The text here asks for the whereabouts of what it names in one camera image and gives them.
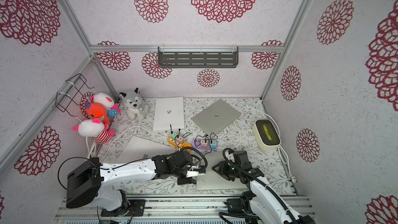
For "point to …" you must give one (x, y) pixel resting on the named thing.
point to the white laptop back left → (169, 111)
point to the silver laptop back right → (216, 117)
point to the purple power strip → (204, 144)
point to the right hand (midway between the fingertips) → (213, 168)
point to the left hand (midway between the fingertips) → (193, 175)
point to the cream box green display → (267, 136)
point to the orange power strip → (181, 145)
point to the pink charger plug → (180, 139)
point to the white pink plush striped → (95, 128)
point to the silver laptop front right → (212, 180)
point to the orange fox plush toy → (97, 110)
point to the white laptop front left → (138, 149)
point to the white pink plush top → (103, 98)
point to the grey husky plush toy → (137, 106)
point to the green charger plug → (173, 135)
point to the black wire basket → (65, 101)
